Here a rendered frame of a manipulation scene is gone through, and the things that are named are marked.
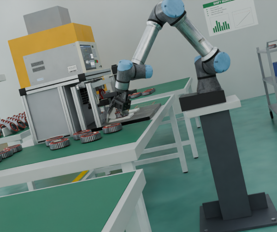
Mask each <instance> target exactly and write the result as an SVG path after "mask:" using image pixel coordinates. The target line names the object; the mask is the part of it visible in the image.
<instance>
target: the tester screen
mask: <svg viewBox="0 0 277 232"><path fill-rule="evenodd" d="M80 48H81V51H82V55H83V60H84V64H85V65H91V63H90V60H94V58H89V56H88V54H92V50H91V46H80ZM86 60H88V63H89V64H86ZM91 68H96V67H88V68H86V69H91Z"/></svg>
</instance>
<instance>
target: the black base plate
mask: <svg viewBox="0 0 277 232"><path fill-rule="evenodd" d="M160 107H161V103H159V104H154V105H149V106H145V107H141V108H140V109H139V110H138V111H137V112H136V113H134V115H133V116H132V117H131V118H128V119H123V120H119V121H115V122H110V123H107V119H105V122H104V123H102V127H99V128H97V126H96V124H95V121H94V122H92V123H91V124H89V125H88V126H87V129H90V130H91V131H92V132H97V131H101V130H102V128H103V127H104V126H107V125H111V124H115V123H121V125H122V126H124V125H129V124H133V123H137V122H143V121H147V120H150V119H151V118H152V117H153V116H154V114H155V113H156V112H157V110H158V109H159V108H160Z"/></svg>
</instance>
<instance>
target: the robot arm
mask: <svg viewBox="0 0 277 232"><path fill-rule="evenodd" d="M166 22H167V23H168V24H169V25H170V26H172V27H176V28H177V30H178V31H179V32H180V33H181V34H182V35H183V36H184V37H185V39H186V40H187V41H188V42H189V43H190V44H191V45H192V47H193V48H194V49H195V50H196V51H197V52H198V53H199V56H196V57H195V58H194V64H195V69H196V74H197V80H198V83H197V94H200V93H209V92H214V91H218V90H221V86H220V84H219V82H218V80H217V77H216V73H223V72H225V71H227V70H228V68H229V67H230V57H229V55H228V54H227V53H225V52H221V51H220V50H219V49H218V48H217V47H213V46H212V45H211V44H210V43H209V41H208V40H207V39H206V38H205V37H204V36H203V34H202V33H201V32H200V31H199V30H198V29H197V28H196V27H195V26H194V24H193V23H192V22H191V21H190V20H189V19H188V17H187V12H186V11H185V8H184V3H183V2H182V0H163V1H161V2H159V3H158V4H156V5H155V7H154V8H153V10H152V12H151V14H150V16H149V18H148V20H147V27H146V29H145V31H144V34H143V36H142V38H141V40H140V43H139V45H138V47H137V49H136V52H135V54H134V56H133V58H132V60H131V61H130V60H126V59H123V60H120V61H119V63H118V68H117V77H116V83H115V90H116V91H114V92H106V93H105V94H103V98H104V99H106V98H107V99H109V98H110V97H113V99H112V101H111V103H110V105H109V107H108V111H107V123H108V122H109V120H110V119H116V117H117V116H116V115H115V112H116V109H115V108H117V109H118V110H119V111H120V115H121V116H122V117H124V114H129V112H128V111H127V110H128V109H130V105H131V100H130V99H128V95H129V94H130V93H131V91H130V90H128V89H129V84H130V81H133V80H137V79H147V78H151V77H152V75H153V69H152V66H151V65H146V64H145V61H146V59H147V57H148V54H149V52H150V50H151V48H152V45H153V43H154V41H155V39H156V36H157V34H158V32H159V30H162V27H163V26H164V24H165V23H166Z"/></svg>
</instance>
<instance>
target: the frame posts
mask: <svg viewBox="0 0 277 232"><path fill-rule="evenodd" d="M109 78H112V82H110V83H111V87H112V91H113V92H114V91H116V90H115V80H114V76H110V77H109ZM70 88H71V92H72V96H73V100H74V103H75V107H76V110H77V115H78V119H79V122H80V126H81V130H82V131H83V130H87V125H86V122H85V118H84V114H83V110H82V106H81V102H80V98H79V95H78V91H77V88H76V86H72V87H70ZM86 88H87V91H88V96H89V100H90V103H91V107H92V111H93V114H94V119H95V123H96V126H97V128H99V127H102V122H101V118H100V114H99V110H98V106H97V103H96V99H95V95H94V91H93V87H92V83H91V82H88V83H86ZM98 88H99V89H101V88H102V89H104V88H103V85H101V86H98ZM102 93H103V94H105V93H104V91H103V90H102V91H101V95H102V96H103V94H102Z"/></svg>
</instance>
